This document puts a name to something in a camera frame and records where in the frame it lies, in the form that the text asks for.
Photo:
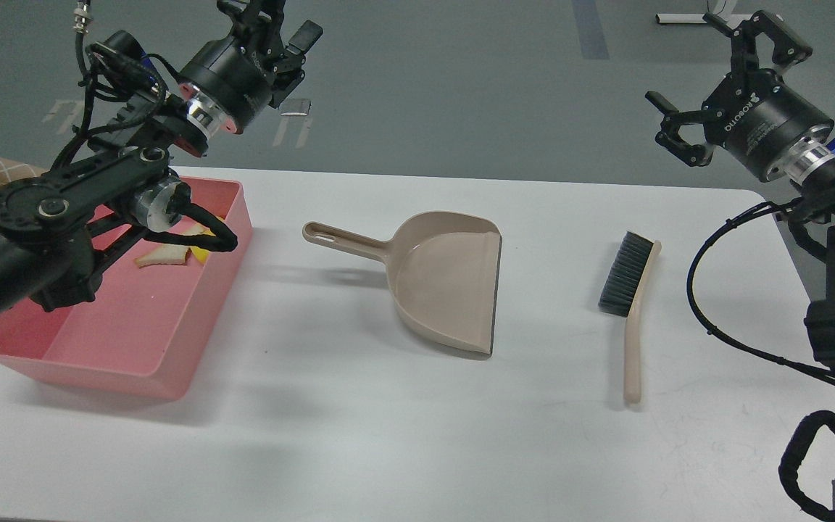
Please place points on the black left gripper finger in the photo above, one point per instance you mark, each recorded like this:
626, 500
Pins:
255, 33
288, 70

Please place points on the yellow sponge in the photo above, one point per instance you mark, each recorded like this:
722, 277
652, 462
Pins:
198, 254

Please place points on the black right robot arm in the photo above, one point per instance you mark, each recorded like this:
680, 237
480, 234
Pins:
764, 41

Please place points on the white bread slice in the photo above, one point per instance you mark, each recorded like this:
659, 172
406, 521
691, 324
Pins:
165, 254

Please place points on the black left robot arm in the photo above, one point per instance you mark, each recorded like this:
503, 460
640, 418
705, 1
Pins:
112, 184

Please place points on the white desk foot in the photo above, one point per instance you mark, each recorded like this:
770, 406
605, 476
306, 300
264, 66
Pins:
725, 10

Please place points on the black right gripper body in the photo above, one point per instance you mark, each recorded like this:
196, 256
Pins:
757, 124

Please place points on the beige hand brush black bristles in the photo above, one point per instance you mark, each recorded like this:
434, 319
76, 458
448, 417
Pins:
623, 295

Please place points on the silver floor socket plate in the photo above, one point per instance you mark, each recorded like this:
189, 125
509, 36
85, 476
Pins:
296, 107

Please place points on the beige plastic dustpan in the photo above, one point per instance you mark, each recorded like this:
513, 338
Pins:
442, 270

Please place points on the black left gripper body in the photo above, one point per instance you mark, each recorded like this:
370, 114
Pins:
223, 71

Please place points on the pink plastic bin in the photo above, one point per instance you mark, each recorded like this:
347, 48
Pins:
147, 329

